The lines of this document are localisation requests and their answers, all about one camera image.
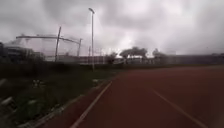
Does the dark tree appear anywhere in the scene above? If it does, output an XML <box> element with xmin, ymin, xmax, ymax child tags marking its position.
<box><xmin>119</xmin><ymin>46</ymin><xmax>148</xmax><ymax>60</ymax></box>

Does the tall lamp pole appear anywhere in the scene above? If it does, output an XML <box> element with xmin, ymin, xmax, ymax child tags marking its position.
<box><xmin>87</xmin><ymin>7</ymin><xmax>96</xmax><ymax>71</ymax></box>

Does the building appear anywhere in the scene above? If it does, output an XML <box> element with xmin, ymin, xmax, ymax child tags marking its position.
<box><xmin>0</xmin><ymin>41</ymin><xmax>46</xmax><ymax>64</ymax></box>

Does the metal frame structure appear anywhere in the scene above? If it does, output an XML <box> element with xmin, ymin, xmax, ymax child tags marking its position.
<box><xmin>15</xmin><ymin>25</ymin><xmax>83</xmax><ymax>63</ymax></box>

